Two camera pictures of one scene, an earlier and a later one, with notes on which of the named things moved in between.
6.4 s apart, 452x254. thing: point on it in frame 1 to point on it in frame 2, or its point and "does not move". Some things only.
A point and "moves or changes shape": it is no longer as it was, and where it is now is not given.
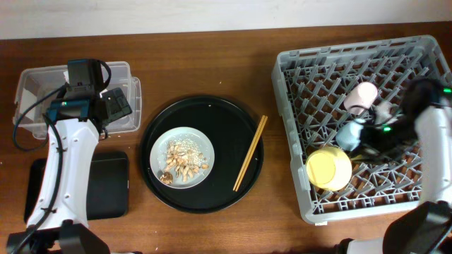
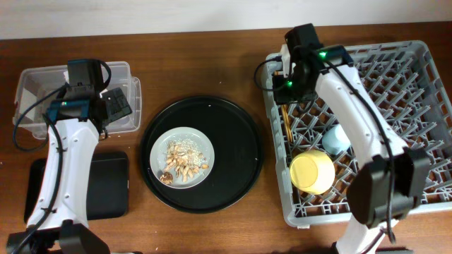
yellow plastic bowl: (329, 168) to (311, 172)
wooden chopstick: (248, 164) to (288, 123)
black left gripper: (119, 106) does not move
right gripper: (371, 145) to (280, 98)
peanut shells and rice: (185, 157) does not move
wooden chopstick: (236, 184) to (284, 116)
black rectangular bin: (109, 185) does not move
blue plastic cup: (348, 134) moves or changes shape
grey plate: (158, 156) does not move
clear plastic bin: (37, 87) does not move
